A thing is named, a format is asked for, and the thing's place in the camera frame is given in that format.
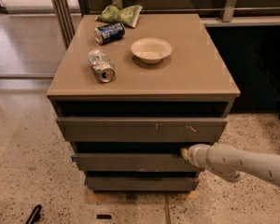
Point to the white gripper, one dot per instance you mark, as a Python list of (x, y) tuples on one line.
[(194, 155)]

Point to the grey drawer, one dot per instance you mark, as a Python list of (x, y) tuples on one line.
[(146, 130), (135, 162), (141, 184)]

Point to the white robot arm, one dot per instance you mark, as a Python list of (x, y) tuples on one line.
[(229, 163)]

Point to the grey drawer cabinet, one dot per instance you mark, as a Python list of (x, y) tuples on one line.
[(192, 82)]

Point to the grey bottom drawer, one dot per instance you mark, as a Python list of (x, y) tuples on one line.
[(141, 184)]

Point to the grey top drawer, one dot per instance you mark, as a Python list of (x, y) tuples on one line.
[(146, 130)]

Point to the white paper bowl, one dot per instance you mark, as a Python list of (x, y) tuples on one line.
[(151, 50)]

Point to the silver crushed soda can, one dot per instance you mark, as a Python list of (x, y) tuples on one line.
[(101, 65)]

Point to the blue soda can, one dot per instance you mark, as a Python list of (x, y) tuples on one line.
[(109, 33)]

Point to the green chip bag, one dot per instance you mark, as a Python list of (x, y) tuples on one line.
[(127, 16)]

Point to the black object on floor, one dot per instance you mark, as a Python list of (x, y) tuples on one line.
[(35, 215)]

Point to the grey metal frame post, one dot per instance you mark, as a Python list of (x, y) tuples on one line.
[(62, 12)]

